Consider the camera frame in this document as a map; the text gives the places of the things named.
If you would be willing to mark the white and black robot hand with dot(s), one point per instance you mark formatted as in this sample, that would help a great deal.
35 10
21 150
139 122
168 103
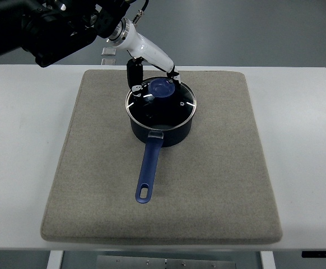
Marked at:
125 37

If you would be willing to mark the glass pot lid blue knob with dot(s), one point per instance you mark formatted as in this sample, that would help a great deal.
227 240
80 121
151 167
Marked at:
161 103

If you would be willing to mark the upper metal floor plate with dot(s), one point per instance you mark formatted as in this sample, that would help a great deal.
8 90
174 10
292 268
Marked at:
108 51

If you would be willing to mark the metal floor plate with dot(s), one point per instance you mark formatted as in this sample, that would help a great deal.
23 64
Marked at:
108 61
108 51

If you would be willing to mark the lower metal floor plate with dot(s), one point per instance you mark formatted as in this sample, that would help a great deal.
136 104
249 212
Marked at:
108 61

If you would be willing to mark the dark blue saucepan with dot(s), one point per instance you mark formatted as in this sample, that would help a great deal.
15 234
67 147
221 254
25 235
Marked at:
154 140

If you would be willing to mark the beige fabric mat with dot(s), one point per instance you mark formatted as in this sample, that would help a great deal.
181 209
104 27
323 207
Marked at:
212 188

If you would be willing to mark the grey metal table crossbar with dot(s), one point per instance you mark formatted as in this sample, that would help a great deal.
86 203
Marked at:
149 262

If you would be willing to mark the white left table leg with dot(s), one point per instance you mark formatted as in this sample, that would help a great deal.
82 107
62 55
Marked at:
55 260

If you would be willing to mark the white table leg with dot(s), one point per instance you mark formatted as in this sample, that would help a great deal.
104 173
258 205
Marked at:
267 260
55 260

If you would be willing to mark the white right table leg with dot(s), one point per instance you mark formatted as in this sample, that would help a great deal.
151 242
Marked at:
267 260

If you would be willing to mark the black table control panel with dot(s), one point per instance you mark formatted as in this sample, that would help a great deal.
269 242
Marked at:
313 254

